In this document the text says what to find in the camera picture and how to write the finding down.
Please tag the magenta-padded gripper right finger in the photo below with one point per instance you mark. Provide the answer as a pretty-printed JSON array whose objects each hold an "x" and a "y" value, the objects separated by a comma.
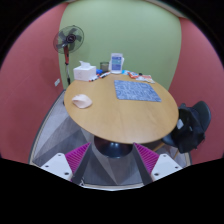
[{"x": 164, "y": 165}]

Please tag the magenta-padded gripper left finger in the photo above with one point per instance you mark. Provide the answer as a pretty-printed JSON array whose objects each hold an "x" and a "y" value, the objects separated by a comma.
[{"x": 60, "y": 165}]

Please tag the pale pink computer mouse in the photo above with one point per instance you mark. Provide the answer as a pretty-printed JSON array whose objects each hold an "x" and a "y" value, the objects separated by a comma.
[{"x": 82, "y": 101}]

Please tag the blue patterned mouse pad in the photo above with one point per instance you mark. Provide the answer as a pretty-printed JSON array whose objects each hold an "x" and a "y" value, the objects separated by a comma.
[{"x": 137, "y": 90}]

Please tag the black office chair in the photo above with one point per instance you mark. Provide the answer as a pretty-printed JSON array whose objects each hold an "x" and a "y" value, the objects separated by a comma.
[{"x": 203, "y": 113}]

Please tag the red-capped whiteboard marker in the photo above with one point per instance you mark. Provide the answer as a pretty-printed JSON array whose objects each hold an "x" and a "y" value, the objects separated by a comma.
[
  {"x": 105, "y": 74},
  {"x": 93, "y": 79}
]

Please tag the red snack packet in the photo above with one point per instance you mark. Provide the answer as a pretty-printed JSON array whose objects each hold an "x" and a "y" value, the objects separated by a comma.
[{"x": 132, "y": 75}]

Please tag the white tissue box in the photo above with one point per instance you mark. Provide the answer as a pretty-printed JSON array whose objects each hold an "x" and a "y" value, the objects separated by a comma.
[{"x": 84, "y": 72}]

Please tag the blue whiteboard eraser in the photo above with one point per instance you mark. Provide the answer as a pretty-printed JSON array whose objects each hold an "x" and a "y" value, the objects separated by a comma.
[{"x": 99, "y": 71}]

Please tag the dark mesh pen cup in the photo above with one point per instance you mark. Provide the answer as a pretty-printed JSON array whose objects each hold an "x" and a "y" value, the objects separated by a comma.
[{"x": 104, "y": 66}]

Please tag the white blue sign stand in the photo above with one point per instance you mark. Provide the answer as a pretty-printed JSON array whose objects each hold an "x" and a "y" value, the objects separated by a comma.
[{"x": 116, "y": 63}]

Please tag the black red standing fan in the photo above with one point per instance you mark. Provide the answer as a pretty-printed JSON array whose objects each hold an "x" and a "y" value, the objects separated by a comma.
[{"x": 69, "y": 39}]

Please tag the black table pedestal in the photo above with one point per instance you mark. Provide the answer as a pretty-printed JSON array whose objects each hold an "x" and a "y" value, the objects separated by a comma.
[{"x": 112, "y": 148}]

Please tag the white wall socket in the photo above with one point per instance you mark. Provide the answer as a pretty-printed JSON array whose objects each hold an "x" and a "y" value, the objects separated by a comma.
[{"x": 57, "y": 82}]

